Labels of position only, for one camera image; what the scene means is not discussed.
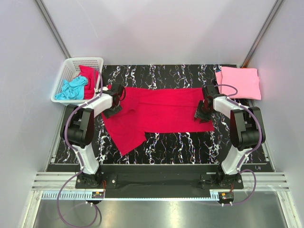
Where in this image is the red t shirt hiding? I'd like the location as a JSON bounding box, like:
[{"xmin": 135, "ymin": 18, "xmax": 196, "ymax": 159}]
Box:
[
  {"xmin": 104, "ymin": 87, "xmax": 214, "ymax": 155},
  {"xmin": 79, "ymin": 65, "xmax": 99, "ymax": 100}
]

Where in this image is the folded pink t shirt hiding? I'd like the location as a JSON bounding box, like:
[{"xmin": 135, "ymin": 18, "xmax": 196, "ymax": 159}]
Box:
[{"xmin": 215, "ymin": 66, "xmax": 261, "ymax": 100}]

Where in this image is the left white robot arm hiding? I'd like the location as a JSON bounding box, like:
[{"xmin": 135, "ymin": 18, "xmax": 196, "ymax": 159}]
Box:
[{"xmin": 60, "ymin": 83, "xmax": 126, "ymax": 188}]

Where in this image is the red t shirt in basket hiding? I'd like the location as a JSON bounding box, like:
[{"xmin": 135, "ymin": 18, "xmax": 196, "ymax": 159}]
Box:
[{"xmin": 79, "ymin": 65, "xmax": 99, "ymax": 100}]

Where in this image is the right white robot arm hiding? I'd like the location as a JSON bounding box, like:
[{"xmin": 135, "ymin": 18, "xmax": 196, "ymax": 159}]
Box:
[{"xmin": 194, "ymin": 85, "xmax": 266, "ymax": 188}]

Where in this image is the cyan t shirt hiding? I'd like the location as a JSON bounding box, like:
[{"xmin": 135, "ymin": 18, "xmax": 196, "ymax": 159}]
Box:
[{"xmin": 55, "ymin": 76, "xmax": 88, "ymax": 100}]

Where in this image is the aluminium rail frame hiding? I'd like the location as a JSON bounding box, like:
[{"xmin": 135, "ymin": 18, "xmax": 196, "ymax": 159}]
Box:
[{"xmin": 22, "ymin": 152, "xmax": 304, "ymax": 228}]

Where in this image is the white plastic basket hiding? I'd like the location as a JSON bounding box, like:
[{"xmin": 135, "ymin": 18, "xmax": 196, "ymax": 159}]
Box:
[{"xmin": 50, "ymin": 57, "xmax": 104, "ymax": 106}]

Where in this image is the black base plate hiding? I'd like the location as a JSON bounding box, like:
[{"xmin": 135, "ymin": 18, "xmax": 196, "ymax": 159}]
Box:
[{"xmin": 76, "ymin": 164, "xmax": 243, "ymax": 200}]

